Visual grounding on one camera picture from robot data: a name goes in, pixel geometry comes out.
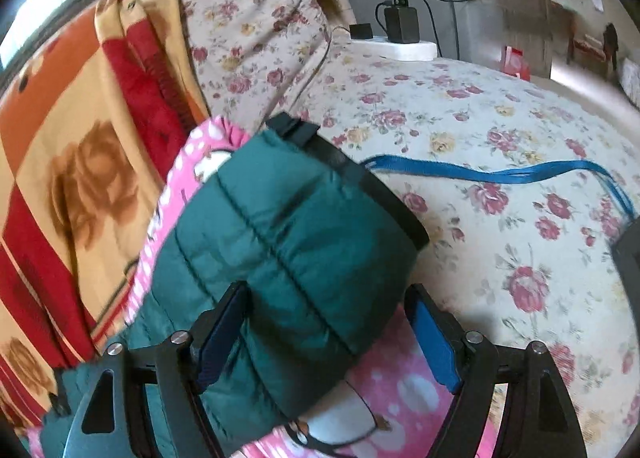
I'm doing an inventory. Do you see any woven door curtain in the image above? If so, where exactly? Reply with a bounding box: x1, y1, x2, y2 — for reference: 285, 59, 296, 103
492, 0, 552, 80

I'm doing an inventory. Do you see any window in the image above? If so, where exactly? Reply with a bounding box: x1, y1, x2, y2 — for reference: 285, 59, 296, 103
0, 0, 108, 70

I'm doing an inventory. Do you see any blue strap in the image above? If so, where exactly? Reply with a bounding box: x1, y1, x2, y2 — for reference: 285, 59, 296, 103
360, 154, 638, 219

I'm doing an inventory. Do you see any green puffer jacket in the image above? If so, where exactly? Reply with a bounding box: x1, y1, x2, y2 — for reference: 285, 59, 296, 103
42, 113, 431, 458

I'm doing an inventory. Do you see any white power strip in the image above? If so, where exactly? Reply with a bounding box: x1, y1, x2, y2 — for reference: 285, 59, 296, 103
345, 36, 438, 62

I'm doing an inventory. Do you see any thin dark cable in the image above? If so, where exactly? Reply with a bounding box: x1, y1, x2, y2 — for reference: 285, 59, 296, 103
302, 26, 352, 86

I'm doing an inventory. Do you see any black power adapter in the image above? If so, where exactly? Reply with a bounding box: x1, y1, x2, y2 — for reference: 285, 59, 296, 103
384, 6, 420, 44

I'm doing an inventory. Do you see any floral bed sheet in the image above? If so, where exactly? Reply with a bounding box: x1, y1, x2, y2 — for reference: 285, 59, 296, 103
260, 41, 640, 439

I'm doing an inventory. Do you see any floral pillow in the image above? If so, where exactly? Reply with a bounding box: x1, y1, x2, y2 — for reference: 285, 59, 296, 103
180, 0, 333, 139

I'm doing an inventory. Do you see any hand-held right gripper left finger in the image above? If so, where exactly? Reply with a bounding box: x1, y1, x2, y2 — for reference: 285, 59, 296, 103
62, 282, 251, 458

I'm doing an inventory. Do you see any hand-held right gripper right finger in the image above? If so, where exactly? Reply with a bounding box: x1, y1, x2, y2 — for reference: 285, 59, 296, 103
404, 283, 588, 458

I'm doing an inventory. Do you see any dark flat object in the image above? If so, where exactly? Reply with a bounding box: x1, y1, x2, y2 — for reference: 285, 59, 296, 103
612, 223, 640, 289

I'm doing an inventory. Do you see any orange red rose quilt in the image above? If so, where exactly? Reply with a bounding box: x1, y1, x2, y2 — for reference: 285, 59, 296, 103
0, 0, 211, 439

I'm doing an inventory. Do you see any red bag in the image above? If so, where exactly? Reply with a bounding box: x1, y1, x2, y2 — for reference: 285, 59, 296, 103
501, 46, 532, 82

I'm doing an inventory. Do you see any pink penguin print blanket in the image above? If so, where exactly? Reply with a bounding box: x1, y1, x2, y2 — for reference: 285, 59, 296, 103
25, 115, 506, 458

